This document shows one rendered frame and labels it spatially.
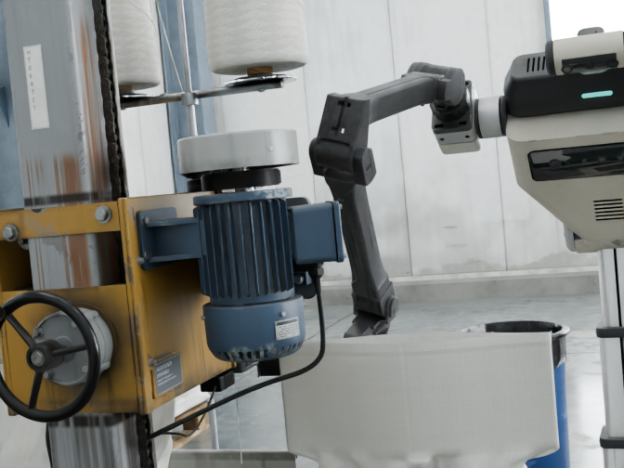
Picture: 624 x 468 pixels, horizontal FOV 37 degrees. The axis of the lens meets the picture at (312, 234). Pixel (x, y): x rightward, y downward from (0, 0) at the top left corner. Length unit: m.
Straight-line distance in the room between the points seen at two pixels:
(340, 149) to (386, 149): 8.31
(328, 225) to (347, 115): 0.30
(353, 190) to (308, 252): 0.30
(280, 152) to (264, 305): 0.22
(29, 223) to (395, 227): 8.60
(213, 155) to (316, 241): 0.20
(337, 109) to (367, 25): 8.45
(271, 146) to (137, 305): 0.30
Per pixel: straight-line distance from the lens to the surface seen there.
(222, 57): 1.50
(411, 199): 9.85
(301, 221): 1.36
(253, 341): 1.34
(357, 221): 1.69
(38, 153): 1.42
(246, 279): 1.33
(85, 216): 1.37
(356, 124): 1.59
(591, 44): 1.87
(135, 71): 1.60
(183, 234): 1.38
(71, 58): 1.39
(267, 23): 1.48
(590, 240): 2.18
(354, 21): 10.09
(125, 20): 1.61
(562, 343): 3.92
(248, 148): 1.31
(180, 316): 1.48
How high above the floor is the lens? 1.33
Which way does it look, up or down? 3 degrees down
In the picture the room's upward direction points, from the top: 5 degrees counter-clockwise
